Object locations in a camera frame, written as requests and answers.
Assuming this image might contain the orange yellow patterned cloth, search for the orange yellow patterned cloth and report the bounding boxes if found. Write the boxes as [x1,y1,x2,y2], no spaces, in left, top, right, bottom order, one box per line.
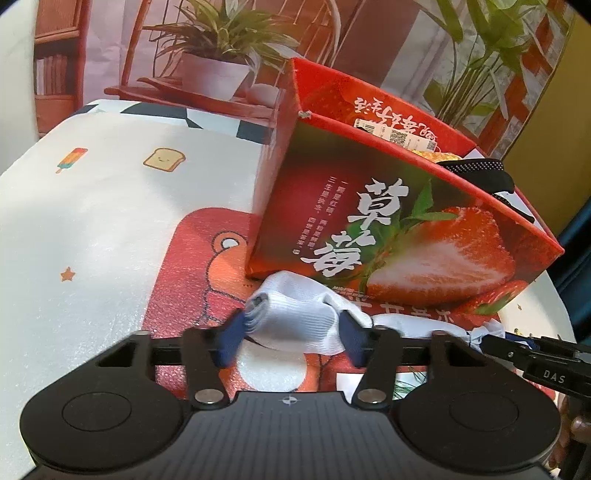
[405,147,463,165]

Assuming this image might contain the black dotted sock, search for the black dotted sock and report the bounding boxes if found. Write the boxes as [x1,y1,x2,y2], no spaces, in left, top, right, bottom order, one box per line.
[435,158,516,198]

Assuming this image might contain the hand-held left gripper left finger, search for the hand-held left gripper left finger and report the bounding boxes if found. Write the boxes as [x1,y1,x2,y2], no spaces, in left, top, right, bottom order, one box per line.
[95,308,246,411]

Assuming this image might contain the white cartoon printed mat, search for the white cartoon printed mat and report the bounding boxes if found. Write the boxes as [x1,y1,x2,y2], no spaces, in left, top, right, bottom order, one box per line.
[0,99,574,480]

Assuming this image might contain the white sock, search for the white sock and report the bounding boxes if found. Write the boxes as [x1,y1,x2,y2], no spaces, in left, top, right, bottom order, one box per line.
[244,271,376,355]
[372,313,509,348]

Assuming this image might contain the dark blue curtain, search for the dark blue curtain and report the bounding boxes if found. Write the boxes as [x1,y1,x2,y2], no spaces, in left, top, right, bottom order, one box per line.
[556,173,591,333]

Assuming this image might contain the printed plant backdrop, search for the printed plant backdrop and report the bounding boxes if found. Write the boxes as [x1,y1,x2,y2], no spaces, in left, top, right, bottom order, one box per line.
[34,0,578,160]

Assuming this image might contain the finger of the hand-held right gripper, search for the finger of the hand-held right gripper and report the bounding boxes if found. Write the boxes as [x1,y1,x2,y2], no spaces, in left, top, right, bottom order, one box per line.
[480,333,579,397]

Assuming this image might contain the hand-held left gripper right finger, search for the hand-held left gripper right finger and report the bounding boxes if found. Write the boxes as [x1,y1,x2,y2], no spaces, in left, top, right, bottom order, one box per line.
[338,311,498,411]

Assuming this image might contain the red strawberry cardboard box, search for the red strawberry cardboard box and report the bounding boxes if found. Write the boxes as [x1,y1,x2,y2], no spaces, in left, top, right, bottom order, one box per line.
[245,58,566,324]

